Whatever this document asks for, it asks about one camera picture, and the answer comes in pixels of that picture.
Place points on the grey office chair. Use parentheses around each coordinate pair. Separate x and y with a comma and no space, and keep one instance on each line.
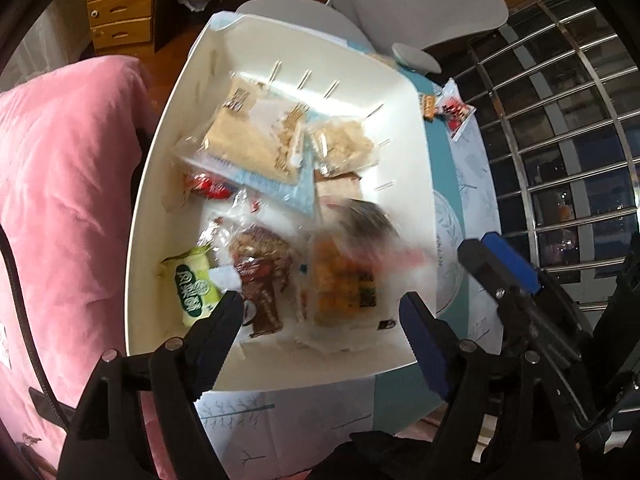
(425,5)

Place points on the green snack packet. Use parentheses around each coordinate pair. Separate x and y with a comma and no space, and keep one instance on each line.
(192,285)

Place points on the dark snack packet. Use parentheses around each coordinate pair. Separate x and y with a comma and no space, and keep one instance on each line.
(365,220)

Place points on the blue patterned tablecloth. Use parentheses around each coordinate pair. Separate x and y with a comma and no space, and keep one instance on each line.
(465,185)

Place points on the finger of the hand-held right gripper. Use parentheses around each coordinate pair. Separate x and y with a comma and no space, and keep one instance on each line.
(475,265)
(510,260)

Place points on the brown snack clear packet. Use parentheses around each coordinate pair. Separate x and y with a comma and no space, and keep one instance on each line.
(260,250)

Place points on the white paper label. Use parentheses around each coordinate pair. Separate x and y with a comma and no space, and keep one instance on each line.
(4,345)

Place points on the white plastic tray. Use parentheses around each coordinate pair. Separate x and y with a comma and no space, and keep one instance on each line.
(165,210)

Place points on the white curtain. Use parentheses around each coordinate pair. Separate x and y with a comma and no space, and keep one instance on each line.
(45,55)

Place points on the pink blanket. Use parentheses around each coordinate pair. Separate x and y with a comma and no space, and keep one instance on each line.
(65,185)

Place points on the light blue snack packet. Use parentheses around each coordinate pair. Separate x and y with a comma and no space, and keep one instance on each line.
(290,192)

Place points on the dark cloth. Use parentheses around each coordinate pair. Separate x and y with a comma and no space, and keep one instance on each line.
(380,460)

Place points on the wooden desk with drawers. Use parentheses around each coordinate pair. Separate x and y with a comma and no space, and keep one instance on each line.
(120,10)

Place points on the brown rectangular snack packet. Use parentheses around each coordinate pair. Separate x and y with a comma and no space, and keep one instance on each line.
(335,190)

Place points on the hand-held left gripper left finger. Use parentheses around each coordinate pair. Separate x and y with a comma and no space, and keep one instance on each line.
(225,340)

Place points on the beige wafer packet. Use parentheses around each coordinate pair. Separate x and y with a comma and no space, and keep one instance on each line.
(240,135)

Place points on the red clear snack packet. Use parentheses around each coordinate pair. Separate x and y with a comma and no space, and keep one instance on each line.
(454,110)

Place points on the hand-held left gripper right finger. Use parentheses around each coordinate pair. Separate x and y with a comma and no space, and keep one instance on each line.
(425,345)

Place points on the metal window grille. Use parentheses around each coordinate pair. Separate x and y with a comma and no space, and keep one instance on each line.
(636,185)

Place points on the orange snack clear packet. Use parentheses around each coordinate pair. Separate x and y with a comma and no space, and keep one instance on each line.
(345,280)

